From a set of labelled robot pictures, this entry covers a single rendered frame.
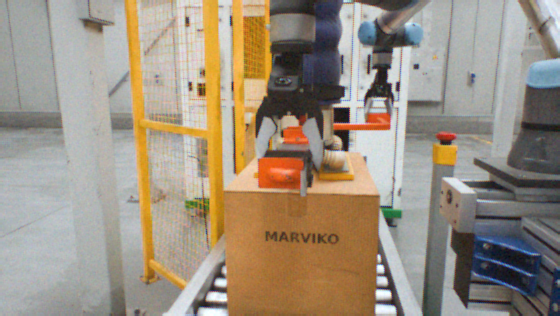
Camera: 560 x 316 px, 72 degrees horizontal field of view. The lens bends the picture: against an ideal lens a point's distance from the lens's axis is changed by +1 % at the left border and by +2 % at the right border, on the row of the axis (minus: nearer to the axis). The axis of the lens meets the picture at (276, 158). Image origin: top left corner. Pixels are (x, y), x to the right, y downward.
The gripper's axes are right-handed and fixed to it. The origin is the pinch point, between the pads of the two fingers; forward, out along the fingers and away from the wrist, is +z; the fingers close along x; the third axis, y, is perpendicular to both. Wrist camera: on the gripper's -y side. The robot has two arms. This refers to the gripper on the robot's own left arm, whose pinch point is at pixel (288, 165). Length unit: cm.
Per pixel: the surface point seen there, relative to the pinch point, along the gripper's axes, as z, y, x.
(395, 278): 49, 56, -30
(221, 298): 54, 45, 26
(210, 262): 49, 59, 33
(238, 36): -38, 147, 43
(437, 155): 12, 78, -46
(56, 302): 109, 117, 142
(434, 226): 38, 79, -47
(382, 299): 55, 53, -26
